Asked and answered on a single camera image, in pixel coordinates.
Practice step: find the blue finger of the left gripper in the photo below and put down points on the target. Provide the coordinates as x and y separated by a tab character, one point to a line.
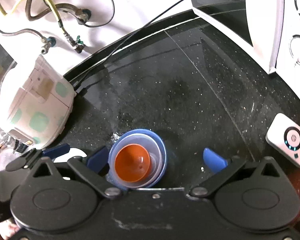
29	158

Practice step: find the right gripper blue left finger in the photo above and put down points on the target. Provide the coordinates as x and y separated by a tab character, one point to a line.
88	169

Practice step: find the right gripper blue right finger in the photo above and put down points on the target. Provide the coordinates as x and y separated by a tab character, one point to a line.
223	170

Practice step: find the orange plastic bowl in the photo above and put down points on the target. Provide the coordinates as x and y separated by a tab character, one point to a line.
132	163

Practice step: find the clear plastic bowl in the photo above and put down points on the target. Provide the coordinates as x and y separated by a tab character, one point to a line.
153	159

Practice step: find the blue plastic bowl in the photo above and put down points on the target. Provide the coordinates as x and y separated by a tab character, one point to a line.
162	154

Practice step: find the white rice cooker green spots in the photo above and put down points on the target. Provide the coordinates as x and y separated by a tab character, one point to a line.
35	103

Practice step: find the white device blue light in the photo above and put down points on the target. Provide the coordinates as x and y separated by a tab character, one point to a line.
284	135

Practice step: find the white microwave oven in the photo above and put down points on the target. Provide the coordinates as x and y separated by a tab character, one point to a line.
267	30

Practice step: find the blue wall valve left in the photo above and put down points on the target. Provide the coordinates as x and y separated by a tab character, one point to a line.
47	44

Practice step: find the green handle gas valve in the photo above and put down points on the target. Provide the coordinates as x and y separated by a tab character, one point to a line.
77	44

